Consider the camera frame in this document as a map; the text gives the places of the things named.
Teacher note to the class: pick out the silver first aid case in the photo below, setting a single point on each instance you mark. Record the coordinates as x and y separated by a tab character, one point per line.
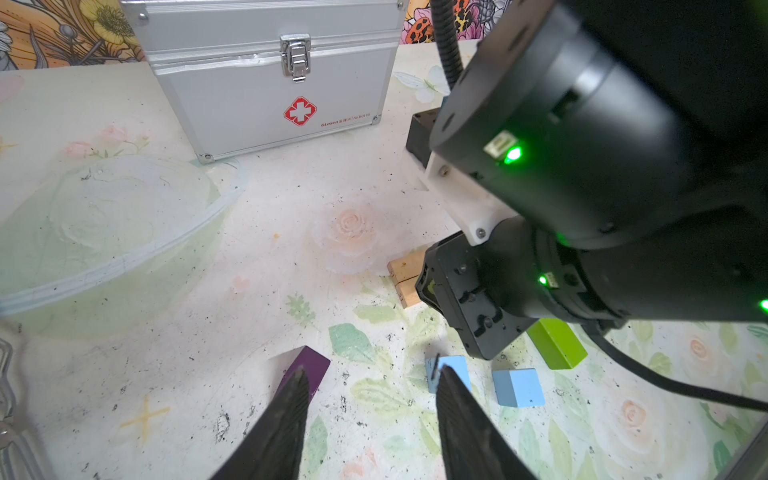
243	76

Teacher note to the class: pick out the long green block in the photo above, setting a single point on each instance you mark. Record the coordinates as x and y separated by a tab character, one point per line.
558	345

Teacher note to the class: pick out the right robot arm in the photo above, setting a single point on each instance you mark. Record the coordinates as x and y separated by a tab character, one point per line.
629	138

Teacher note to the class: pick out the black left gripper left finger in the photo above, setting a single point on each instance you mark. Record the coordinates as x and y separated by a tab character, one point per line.
273	448

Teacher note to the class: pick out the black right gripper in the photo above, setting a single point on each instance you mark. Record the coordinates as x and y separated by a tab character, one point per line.
452	283

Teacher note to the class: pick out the natural wood plank block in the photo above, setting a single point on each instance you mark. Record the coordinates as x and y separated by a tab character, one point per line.
407	268

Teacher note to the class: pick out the purple wood block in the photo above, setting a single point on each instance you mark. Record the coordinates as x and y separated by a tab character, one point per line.
313	363

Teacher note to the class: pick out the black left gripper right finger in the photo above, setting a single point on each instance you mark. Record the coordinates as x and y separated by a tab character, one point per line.
472	447

